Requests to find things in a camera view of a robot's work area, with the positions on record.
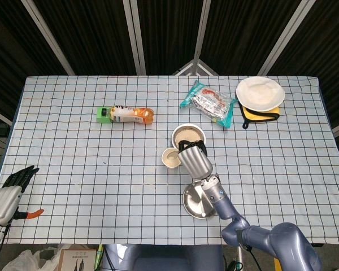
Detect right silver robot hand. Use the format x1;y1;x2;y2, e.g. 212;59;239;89
176;138;214;179

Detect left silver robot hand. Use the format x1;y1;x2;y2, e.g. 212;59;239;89
0;165;45;226

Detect white paper cup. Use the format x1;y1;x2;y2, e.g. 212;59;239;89
161;147;184;169

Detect uncooked rice heap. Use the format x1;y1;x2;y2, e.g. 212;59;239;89
174;126;203;142

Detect steel bowl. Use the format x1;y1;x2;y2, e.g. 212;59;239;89
171;123;206;150

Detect steel dish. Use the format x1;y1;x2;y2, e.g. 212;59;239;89
182;180;218;220

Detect white paper plate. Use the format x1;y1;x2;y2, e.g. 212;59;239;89
235;76;285;112

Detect teal snack packet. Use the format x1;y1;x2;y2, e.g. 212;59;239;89
179;79;236;129

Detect white plastic bag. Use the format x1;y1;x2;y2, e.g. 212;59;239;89
2;245;71;271

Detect yellow black cloth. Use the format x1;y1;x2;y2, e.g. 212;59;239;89
237;101;281;130

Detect checkered tablecloth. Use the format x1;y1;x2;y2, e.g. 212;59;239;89
0;75;339;246

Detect orange drink bottle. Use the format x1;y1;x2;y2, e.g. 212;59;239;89
101;104;155;125

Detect cardboard box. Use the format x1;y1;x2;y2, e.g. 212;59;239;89
57;248;98;271

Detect white metal screen foot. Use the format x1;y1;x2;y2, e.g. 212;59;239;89
172;58;220;76

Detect blue-grey robot torso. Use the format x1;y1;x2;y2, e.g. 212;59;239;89
101;244;225;271

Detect green yellow tool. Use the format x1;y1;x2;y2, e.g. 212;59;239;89
94;244;105;271

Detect black folding screen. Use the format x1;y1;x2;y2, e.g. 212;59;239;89
0;0;339;139

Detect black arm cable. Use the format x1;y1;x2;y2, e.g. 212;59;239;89
236;230;261;271

